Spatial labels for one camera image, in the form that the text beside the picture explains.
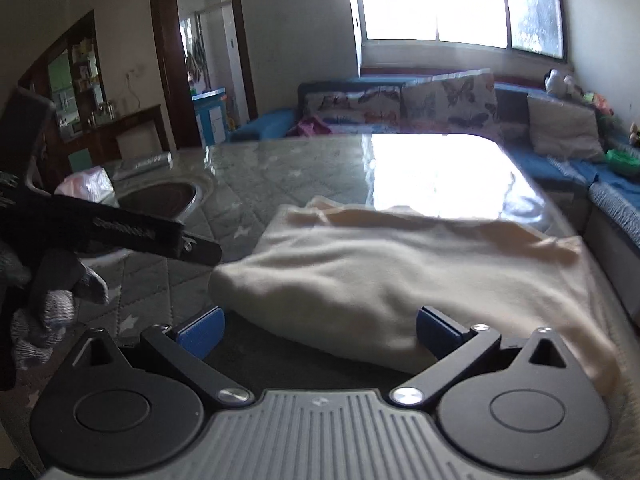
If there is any cream sweatshirt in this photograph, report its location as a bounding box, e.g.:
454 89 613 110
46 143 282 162
208 197 620 396

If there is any gloved left hand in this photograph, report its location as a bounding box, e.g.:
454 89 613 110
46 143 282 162
1 246 108 391

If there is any tissue pack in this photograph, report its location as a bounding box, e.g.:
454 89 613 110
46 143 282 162
54 166 116 205

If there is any black round induction cooktop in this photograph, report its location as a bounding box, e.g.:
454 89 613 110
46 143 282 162
117 182 198 220

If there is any grey remote control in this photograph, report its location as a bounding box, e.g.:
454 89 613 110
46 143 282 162
111 152 172 181

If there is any dark wooden cabinet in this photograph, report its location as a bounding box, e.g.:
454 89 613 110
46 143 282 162
18 12 169 179

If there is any blue cabinet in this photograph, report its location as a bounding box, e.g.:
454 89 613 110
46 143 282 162
192 87 229 146

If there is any blue sofa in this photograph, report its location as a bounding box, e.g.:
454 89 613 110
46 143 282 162
230 70 639 243

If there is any green bowl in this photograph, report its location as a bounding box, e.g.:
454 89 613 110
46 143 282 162
605 150 640 177

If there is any grey cushion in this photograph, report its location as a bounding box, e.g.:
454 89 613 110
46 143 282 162
527 93 604 162

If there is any magenta cloth on sofa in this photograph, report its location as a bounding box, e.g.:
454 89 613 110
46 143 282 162
285 116 333 138

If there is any butterfly pillow right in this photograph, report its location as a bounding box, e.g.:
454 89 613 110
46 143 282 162
401 70 501 139

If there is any butterfly pillow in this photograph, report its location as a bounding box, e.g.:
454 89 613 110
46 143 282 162
303 86 401 126
401 70 501 139

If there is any panda plush toy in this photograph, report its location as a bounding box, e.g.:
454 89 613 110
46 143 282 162
544 70 584 100

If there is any butterfly pillow left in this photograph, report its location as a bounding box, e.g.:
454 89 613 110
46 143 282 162
303 86 401 126

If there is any window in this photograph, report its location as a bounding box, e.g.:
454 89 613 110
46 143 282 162
358 0 566 60

